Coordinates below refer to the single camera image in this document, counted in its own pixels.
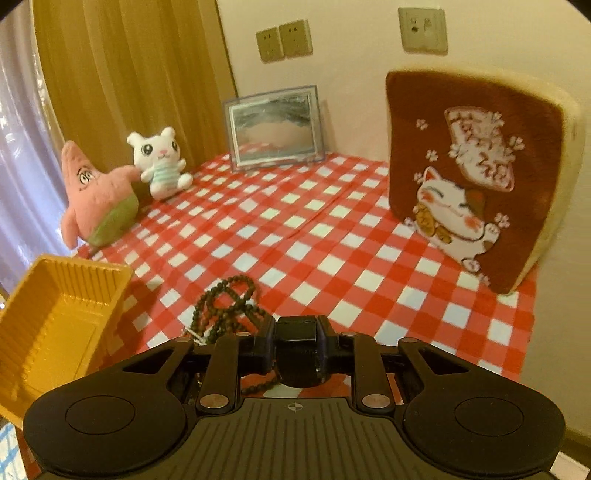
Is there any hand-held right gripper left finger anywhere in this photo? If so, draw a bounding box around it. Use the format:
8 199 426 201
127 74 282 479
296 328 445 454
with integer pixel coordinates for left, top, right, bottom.
108 318 279 415

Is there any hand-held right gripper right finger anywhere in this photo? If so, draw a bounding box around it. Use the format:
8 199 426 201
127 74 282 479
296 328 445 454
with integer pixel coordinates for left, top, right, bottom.
318 315 488 412

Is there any dark bead necklace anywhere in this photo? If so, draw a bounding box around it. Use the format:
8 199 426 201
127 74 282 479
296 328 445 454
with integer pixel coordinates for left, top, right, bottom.
187 274 282 398

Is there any yellow plastic tray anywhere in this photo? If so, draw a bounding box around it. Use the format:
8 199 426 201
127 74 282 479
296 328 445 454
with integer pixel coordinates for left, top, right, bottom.
0 254 134 428

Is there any red white checkered tablecloth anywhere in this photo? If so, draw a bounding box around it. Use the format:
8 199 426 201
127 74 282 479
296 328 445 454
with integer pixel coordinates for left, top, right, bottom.
76 152 539 400

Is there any white rabbit plush toy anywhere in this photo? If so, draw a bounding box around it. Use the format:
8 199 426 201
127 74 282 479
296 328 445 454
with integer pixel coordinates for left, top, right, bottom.
127 129 195 200

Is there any brown lucky cat cushion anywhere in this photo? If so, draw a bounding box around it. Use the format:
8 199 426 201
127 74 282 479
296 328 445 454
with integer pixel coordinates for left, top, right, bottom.
385 68 585 295

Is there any pink starfish plush toy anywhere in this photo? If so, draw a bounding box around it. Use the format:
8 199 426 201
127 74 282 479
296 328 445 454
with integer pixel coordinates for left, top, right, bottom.
60 141 139 250

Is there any blue white patterned cloth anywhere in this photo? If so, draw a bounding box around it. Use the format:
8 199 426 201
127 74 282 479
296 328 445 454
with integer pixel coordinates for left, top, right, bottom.
0 422 28 480

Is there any wooden wardrobe side panel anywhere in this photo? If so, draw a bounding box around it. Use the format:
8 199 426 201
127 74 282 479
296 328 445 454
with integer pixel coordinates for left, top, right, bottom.
30 0 238 171

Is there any lilac patterned curtain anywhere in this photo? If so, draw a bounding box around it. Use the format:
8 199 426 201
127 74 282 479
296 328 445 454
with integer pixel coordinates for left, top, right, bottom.
0 18 70 296

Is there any sand art picture frame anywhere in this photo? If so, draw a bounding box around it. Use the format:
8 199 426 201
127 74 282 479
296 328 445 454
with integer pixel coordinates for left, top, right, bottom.
223 84 328 172

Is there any beige wall socket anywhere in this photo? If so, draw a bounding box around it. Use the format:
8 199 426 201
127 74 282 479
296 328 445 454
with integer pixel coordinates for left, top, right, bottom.
256 28 282 63
278 19 314 58

